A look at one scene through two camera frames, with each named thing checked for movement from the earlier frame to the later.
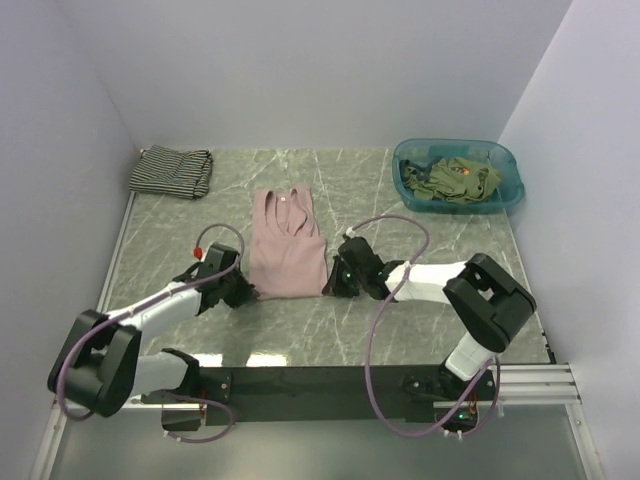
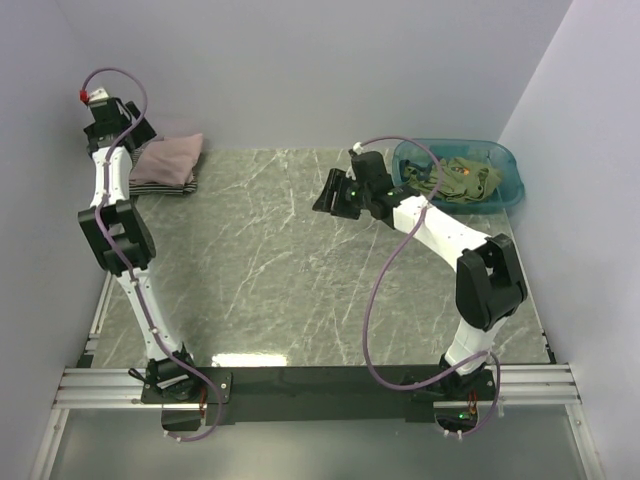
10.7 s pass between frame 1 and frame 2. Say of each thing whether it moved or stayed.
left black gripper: moved
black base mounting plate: stayed
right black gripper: moved
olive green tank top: stayed
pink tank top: moved
